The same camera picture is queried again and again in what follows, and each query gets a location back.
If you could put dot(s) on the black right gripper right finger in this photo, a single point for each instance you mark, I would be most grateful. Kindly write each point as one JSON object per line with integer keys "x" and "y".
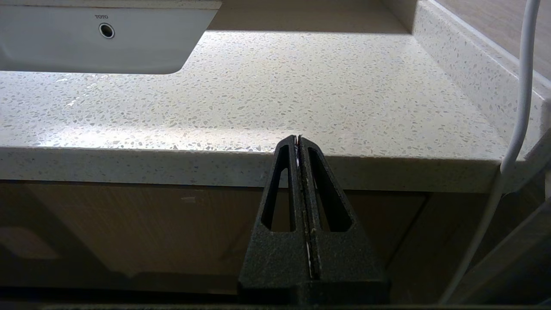
{"x": 344, "y": 258}

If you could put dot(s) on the wooden vanity cabinet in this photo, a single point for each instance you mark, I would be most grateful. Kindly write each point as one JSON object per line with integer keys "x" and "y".
{"x": 150, "y": 224}

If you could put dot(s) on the white ceramic sink basin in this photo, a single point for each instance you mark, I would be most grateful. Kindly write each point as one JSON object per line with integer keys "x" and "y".
{"x": 56, "y": 47}

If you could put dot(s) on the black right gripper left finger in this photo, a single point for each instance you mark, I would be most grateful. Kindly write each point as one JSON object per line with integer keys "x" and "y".
{"x": 280, "y": 258}

